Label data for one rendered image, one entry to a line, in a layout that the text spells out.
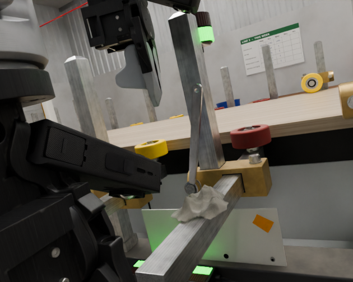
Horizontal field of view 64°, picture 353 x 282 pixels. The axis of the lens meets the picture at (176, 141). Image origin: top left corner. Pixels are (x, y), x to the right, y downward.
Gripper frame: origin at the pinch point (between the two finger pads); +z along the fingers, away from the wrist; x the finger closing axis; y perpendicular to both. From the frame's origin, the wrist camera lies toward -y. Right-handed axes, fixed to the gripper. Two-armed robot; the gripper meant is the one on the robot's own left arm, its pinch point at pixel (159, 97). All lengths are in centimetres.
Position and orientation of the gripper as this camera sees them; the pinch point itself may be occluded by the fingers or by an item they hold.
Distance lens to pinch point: 43.0
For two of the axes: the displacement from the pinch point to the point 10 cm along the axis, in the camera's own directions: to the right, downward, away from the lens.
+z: 2.2, 9.7, 1.4
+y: -9.7, 1.9, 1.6
